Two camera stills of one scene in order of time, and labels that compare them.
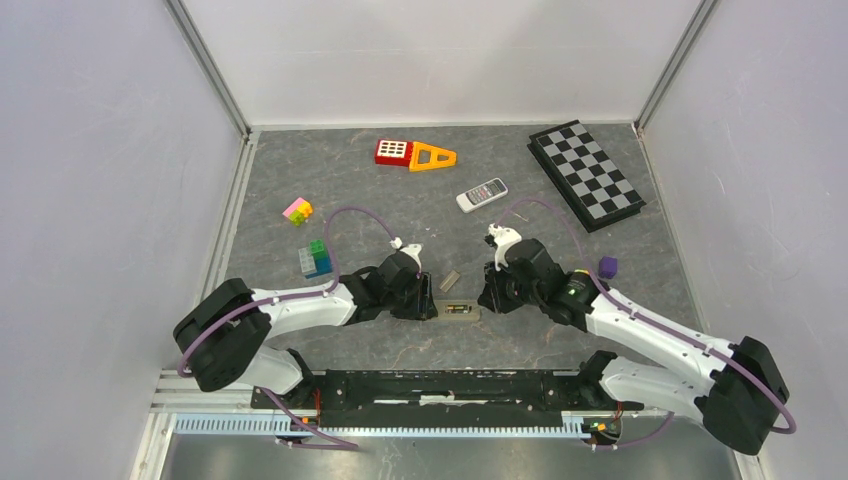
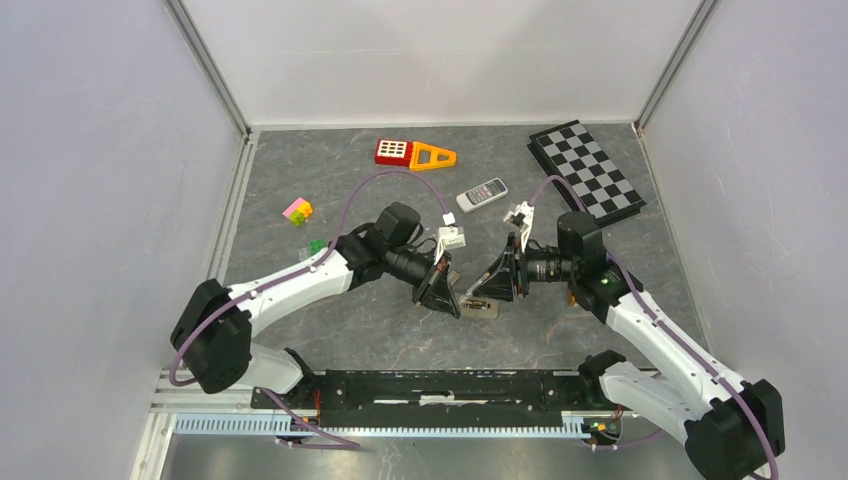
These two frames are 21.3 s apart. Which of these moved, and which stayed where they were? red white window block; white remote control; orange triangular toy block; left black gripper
Moved: left black gripper
Stayed: orange triangular toy block; white remote control; red white window block
